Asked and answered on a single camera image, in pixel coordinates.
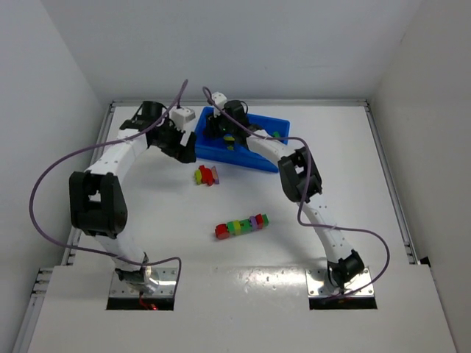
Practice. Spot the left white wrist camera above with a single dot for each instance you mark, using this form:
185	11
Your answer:
182	116

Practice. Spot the left aluminium rail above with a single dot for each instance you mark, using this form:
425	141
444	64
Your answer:
92	199

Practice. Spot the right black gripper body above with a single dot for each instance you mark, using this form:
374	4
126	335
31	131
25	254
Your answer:
224	129

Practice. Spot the aluminium rail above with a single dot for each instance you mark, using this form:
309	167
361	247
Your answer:
92	199
394	196

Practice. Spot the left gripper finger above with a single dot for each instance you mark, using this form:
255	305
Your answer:
175	151
188	152

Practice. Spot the lime green lego brick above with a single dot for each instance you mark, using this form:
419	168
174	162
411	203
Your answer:
230	142

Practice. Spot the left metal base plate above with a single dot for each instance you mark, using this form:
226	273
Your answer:
159	283

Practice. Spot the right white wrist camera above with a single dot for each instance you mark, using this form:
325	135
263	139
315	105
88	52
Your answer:
218	101

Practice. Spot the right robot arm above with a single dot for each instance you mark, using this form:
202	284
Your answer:
301	183

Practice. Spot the blue divided plastic bin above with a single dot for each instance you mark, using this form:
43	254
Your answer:
217	150

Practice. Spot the red lime lego stack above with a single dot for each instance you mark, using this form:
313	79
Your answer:
206	176

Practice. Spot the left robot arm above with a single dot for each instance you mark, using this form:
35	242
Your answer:
131	262

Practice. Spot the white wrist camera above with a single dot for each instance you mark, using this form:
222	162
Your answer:
182	116
218	101

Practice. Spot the right aluminium rail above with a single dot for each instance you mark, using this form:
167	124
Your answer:
394	196

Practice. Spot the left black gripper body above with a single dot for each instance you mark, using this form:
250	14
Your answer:
176	143

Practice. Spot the long lego brick row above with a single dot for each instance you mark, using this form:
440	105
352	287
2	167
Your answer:
241	227

